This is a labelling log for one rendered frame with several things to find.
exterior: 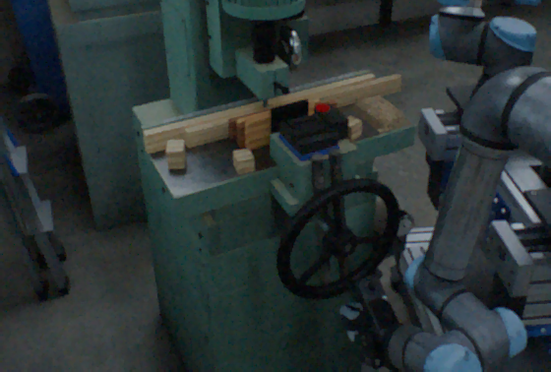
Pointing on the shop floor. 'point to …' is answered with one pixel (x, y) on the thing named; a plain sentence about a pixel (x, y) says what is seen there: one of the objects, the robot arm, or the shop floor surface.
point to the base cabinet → (249, 297)
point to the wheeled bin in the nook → (34, 46)
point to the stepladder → (35, 215)
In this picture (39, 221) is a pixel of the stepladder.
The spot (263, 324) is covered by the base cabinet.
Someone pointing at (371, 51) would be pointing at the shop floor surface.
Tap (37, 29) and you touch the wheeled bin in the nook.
